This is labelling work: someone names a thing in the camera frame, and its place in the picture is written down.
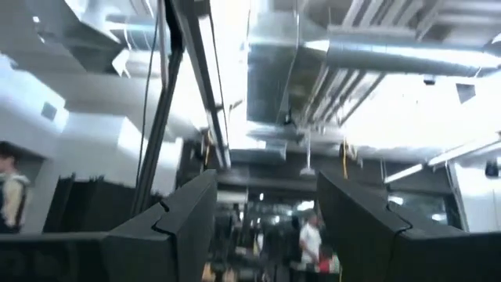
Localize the person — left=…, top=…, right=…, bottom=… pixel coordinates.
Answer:
left=0, top=140, right=31, bottom=235
left=298, top=213, right=323, bottom=275

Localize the white ceiling light strip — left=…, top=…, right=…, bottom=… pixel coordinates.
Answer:
left=383, top=135, right=501, bottom=185

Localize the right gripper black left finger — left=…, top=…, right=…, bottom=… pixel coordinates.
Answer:
left=0, top=169, right=218, bottom=282

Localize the silver ventilation duct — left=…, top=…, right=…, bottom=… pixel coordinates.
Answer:
left=246, top=7, right=501, bottom=126

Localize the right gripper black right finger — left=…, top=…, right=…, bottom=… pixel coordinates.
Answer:
left=317, top=169, right=501, bottom=282

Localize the black partition panel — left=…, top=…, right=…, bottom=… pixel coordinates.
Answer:
left=42, top=174, right=139, bottom=234

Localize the yellow hanging cable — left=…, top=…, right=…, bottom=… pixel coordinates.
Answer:
left=341, top=136, right=349, bottom=180

